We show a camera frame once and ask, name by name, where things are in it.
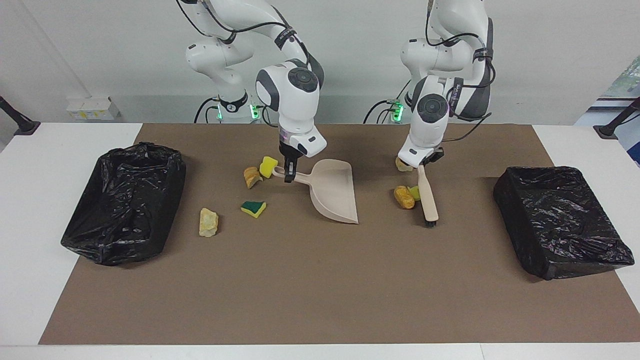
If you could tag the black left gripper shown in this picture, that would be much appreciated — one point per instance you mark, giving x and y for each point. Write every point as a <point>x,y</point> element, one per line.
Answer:
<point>434,156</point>

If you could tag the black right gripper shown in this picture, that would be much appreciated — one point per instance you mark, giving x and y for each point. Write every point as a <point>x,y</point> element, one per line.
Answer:
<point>289,152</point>

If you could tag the striped bread piece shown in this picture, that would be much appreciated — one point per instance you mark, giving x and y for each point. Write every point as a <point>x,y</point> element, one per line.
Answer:
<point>401,165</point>
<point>251,177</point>

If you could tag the yellow notched sponge piece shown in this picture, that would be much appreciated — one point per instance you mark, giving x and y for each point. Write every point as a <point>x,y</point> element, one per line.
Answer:
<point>415,193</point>

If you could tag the beige brush with black bristles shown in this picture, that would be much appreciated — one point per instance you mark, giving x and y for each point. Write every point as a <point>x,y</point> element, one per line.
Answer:
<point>428,197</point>

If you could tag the beige plastic dustpan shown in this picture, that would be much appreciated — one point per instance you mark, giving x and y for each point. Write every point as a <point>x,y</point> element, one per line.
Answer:
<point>335,195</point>

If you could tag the brown bread roll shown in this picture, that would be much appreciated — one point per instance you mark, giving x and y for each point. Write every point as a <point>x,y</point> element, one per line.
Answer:
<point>403,197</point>

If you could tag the yellow green sponge piece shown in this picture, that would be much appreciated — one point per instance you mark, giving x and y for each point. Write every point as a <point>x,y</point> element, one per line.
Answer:
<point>252,209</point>

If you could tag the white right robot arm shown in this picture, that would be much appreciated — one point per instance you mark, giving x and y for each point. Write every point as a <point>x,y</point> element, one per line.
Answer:
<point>295,105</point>

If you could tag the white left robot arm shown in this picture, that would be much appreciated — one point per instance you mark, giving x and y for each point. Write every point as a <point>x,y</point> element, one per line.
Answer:
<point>431,127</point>

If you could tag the black bin with tight bag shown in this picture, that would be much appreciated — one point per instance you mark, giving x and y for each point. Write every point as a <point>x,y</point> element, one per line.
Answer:
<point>555,220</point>

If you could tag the black bin with loose bag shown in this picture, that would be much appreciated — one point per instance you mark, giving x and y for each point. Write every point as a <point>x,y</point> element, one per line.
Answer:
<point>125,210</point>

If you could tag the pale bread chunk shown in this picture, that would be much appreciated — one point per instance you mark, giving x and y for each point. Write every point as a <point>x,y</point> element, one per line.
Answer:
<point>208,222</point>

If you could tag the brown paper table mat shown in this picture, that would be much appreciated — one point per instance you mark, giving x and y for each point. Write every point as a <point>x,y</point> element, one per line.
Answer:
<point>320,275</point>

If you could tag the black clamp stand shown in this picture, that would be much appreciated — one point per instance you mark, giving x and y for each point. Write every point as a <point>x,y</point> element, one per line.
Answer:
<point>22,125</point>
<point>612,129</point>

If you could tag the blue white board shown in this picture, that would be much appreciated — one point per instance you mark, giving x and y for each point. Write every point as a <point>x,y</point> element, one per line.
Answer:
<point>637,147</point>

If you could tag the green printed poster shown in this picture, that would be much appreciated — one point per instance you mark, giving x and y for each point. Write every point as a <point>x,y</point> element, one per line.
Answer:
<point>629,75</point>

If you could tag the white wall socket box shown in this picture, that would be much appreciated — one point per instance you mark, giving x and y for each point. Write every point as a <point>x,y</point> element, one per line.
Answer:
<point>92,107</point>

